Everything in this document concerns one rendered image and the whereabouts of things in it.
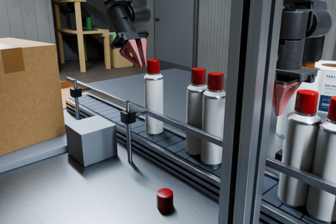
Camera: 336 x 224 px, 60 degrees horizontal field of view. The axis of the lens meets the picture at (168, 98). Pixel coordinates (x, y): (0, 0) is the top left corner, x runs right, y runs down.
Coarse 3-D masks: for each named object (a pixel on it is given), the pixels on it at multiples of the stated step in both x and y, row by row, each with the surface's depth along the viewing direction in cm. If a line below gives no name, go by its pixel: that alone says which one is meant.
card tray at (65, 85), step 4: (60, 84) 144; (64, 84) 145; (68, 84) 146; (72, 84) 148; (64, 88) 145; (68, 88) 145; (64, 92) 138; (68, 92) 138; (84, 92) 138; (88, 92) 138; (64, 96) 131; (68, 96) 131; (64, 100) 126; (64, 104) 120; (64, 108) 116
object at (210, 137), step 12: (84, 84) 101; (108, 96) 89; (132, 108) 80; (144, 108) 77; (168, 120) 69; (192, 132) 64; (204, 132) 62; (216, 144) 59; (276, 168) 50; (288, 168) 48; (300, 180) 47; (312, 180) 45; (324, 180) 44
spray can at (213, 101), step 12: (216, 72) 61; (216, 84) 60; (204, 96) 61; (216, 96) 60; (204, 108) 62; (216, 108) 60; (204, 120) 62; (216, 120) 61; (216, 132) 62; (204, 144) 64; (204, 156) 64; (216, 156) 64
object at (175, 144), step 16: (80, 96) 115; (96, 112) 98; (112, 112) 98; (144, 128) 85; (160, 144) 75; (176, 144) 75; (192, 160) 67; (272, 176) 60; (272, 192) 55; (288, 208) 51; (304, 208) 51
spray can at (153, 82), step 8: (152, 64) 75; (152, 72) 76; (144, 80) 77; (152, 80) 75; (160, 80) 76; (144, 88) 78; (152, 88) 76; (160, 88) 77; (144, 96) 78; (152, 96) 77; (160, 96) 77; (144, 104) 79; (152, 104) 77; (160, 104) 78; (160, 112) 79; (152, 120) 79; (152, 128) 79; (160, 128) 80
